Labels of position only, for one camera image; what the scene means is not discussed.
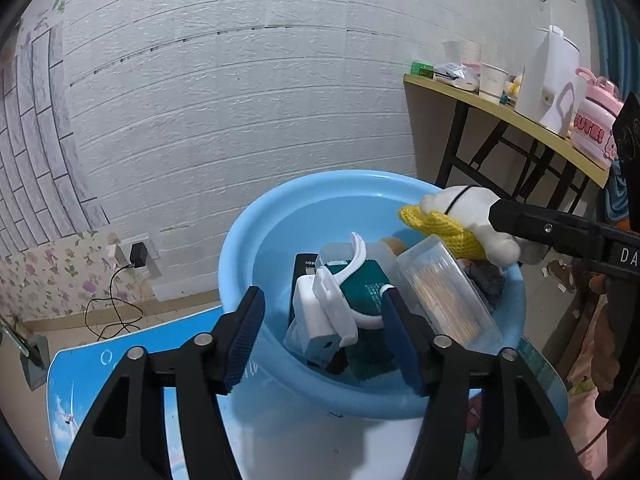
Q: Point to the small green box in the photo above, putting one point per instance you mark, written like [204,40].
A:
[421,70]

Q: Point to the black device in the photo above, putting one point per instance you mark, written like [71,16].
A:
[300,280]

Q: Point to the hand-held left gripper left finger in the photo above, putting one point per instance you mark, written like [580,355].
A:
[245,340]

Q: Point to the blue curtain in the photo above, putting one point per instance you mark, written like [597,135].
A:
[602,15]

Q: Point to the grey dustpan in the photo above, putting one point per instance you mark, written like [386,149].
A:
[35,365]

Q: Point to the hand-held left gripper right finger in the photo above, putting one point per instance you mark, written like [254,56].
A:
[400,345]

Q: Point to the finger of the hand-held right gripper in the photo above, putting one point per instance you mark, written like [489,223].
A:
[540,230]

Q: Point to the white charger block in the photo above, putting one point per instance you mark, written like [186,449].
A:
[307,305]

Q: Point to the white plastic hook holder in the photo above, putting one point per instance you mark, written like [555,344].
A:
[332,305]

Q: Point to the yellow-topped side table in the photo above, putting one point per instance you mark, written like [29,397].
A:
[430,125]

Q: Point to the white wall socket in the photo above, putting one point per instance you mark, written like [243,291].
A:
[117,250]

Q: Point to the dark green packet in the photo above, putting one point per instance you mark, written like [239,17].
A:
[367,290]

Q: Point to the pink lunch box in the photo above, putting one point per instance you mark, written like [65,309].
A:
[597,125]

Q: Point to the white electric kettle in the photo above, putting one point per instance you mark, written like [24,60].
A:
[550,80]

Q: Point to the small yellow toy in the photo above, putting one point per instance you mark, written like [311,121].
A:
[515,87]

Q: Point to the person's right hand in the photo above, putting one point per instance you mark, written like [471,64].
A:
[604,332]

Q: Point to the pink cloth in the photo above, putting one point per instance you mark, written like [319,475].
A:
[585,435]

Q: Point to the white plastic bag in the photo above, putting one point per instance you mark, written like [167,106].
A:
[452,74]

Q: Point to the white and yellow plush toy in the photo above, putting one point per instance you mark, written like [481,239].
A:
[465,205]

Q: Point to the blue plastic basin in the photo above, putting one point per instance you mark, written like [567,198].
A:
[280,240]

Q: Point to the clear toothpick box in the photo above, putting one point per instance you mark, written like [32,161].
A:
[440,290]

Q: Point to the black power adapter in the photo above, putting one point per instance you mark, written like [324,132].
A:
[137,255]

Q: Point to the white cup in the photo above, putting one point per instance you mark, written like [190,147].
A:
[492,82]

